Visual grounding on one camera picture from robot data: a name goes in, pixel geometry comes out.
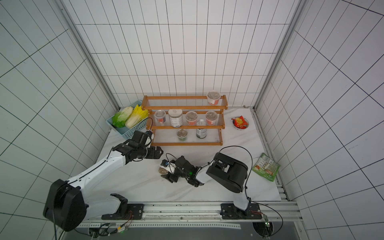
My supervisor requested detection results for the red seed jar middle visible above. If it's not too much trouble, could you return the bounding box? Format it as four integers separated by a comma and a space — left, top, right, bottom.
186, 111, 198, 126

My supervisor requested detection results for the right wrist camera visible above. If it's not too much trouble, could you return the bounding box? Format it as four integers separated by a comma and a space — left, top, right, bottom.
160, 160, 176, 174

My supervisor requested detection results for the aluminium mounting rail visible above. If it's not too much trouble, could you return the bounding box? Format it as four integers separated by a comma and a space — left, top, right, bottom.
84, 201, 303, 223

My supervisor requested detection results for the green napa cabbage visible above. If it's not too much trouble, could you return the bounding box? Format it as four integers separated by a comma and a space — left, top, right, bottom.
112, 107, 134, 128

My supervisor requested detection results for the small red label seed jar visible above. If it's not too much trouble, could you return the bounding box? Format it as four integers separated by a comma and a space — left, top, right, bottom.
154, 110, 167, 125

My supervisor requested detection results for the light blue plastic basket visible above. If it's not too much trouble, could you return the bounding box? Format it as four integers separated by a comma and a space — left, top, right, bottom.
107, 101, 149, 140

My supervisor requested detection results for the large white labelled jar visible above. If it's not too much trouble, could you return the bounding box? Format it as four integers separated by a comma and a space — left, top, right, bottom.
168, 109, 183, 128

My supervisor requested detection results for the yellow napa cabbage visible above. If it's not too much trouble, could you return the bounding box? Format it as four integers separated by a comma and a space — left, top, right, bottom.
125, 105, 149, 129

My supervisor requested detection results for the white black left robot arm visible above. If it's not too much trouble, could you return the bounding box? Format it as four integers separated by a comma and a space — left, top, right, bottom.
43, 131, 164, 232

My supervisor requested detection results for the green label seed jar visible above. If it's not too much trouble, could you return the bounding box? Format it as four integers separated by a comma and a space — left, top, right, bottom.
177, 129, 188, 142

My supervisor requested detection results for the red snack packet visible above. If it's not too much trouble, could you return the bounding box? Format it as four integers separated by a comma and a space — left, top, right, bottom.
231, 116, 249, 130

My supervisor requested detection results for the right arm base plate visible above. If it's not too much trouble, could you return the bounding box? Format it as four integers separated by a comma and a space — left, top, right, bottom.
220, 203, 263, 220

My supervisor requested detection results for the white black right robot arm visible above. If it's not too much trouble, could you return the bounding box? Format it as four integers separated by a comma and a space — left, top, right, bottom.
160, 152, 250, 212

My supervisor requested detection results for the wooden three-tier shelf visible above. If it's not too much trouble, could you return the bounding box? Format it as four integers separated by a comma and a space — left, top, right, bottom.
142, 95, 228, 146

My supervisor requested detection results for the red label seed jar top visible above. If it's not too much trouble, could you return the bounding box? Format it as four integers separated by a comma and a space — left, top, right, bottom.
207, 91, 221, 106

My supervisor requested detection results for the red seed jar right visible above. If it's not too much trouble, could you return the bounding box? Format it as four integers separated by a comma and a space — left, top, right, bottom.
206, 111, 219, 126

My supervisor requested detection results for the green snack bag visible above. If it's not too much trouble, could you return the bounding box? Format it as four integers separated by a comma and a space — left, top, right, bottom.
252, 153, 280, 182

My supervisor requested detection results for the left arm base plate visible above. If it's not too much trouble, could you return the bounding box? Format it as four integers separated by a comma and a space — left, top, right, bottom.
102, 204, 144, 221

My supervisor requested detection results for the yellow label seed jar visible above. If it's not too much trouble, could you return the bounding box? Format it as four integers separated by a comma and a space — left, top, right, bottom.
159, 167, 169, 175

